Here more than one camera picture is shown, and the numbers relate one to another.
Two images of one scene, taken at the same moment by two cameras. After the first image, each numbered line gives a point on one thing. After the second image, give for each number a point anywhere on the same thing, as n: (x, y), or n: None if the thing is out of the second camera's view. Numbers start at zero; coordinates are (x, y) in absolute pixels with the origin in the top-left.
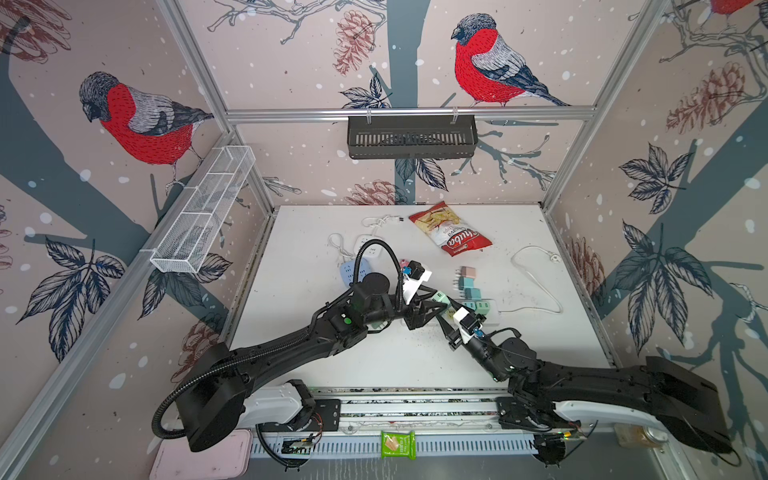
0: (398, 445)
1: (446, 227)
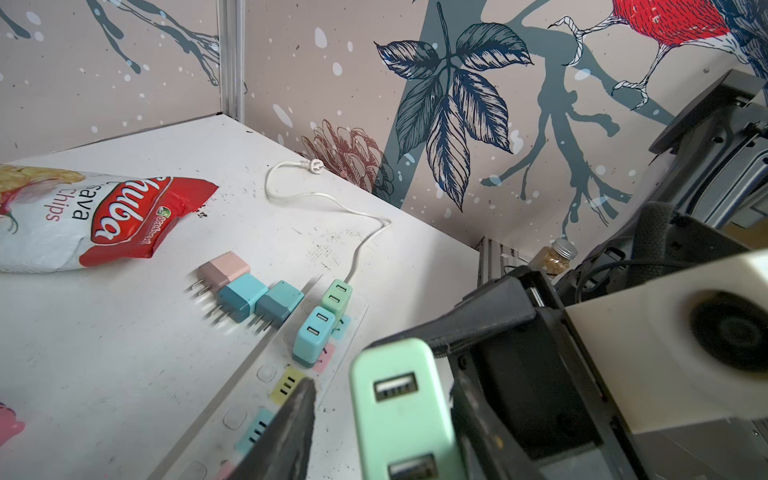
0: None
1: (55, 218)
